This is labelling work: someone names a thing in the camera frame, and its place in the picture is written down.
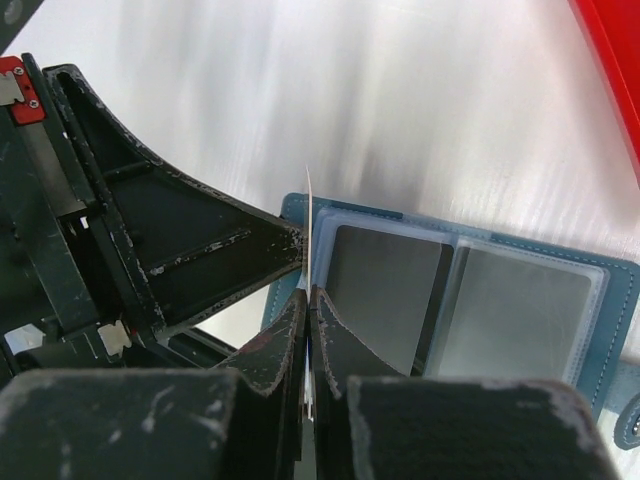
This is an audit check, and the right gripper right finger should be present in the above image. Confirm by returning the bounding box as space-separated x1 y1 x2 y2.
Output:
309 287 617 479

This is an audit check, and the red plastic bin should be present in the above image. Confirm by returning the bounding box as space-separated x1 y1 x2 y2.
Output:
572 0 639 174

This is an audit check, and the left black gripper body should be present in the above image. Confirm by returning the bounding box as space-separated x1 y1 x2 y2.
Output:
1 54 230 373

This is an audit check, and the blue leather card holder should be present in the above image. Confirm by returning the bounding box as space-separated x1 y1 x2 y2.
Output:
281 193 639 450

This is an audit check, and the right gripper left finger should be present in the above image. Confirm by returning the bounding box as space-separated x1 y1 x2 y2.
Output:
1 289 308 479

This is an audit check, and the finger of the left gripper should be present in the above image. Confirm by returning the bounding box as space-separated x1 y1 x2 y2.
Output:
43 64 303 336

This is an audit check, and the gold credit card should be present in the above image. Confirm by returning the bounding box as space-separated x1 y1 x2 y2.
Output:
305 165 314 422

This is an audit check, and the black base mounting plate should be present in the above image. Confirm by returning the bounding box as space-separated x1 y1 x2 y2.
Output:
0 0 43 54

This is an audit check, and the black credit card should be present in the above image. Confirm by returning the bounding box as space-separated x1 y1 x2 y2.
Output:
325 225 454 376

